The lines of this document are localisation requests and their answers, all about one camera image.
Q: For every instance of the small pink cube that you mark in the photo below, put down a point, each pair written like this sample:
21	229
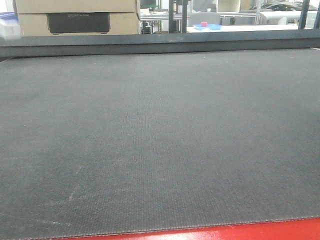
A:
204	24

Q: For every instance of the light blue tray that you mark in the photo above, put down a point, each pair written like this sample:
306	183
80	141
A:
208	27

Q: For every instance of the large cardboard box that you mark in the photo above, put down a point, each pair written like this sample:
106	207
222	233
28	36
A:
39	18

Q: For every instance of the black metal post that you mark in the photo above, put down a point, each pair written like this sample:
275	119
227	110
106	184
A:
171	16

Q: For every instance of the dark table edge rail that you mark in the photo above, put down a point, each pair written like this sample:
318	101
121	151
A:
55	46

